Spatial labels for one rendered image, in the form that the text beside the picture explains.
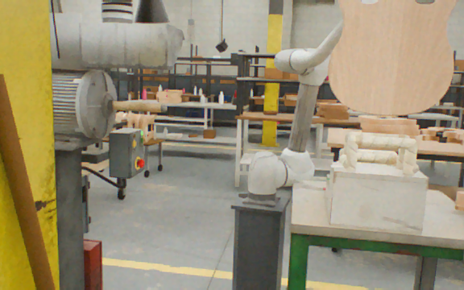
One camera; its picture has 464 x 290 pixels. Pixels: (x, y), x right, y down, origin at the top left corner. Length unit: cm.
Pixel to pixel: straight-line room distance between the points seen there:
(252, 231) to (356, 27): 128
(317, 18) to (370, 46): 1127
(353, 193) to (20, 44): 100
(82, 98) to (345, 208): 94
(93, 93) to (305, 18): 1126
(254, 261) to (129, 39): 138
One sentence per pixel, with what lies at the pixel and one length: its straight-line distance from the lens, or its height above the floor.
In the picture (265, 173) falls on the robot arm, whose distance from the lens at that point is 217.
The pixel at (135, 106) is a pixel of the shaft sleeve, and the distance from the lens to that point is 154.
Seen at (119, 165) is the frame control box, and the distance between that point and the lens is 183.
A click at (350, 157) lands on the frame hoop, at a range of 129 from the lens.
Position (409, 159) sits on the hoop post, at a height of 115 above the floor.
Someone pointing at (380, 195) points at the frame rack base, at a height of 104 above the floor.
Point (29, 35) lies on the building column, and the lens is 62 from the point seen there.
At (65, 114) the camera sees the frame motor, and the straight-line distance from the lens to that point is 155.
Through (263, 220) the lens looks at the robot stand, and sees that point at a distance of 219.
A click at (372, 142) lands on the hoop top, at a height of 120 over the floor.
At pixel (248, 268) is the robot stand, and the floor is 35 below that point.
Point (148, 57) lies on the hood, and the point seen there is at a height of 142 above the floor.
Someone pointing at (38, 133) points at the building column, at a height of 128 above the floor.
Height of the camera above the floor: 137
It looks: 10 degrees down
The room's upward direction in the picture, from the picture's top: 2 degrees clockwise
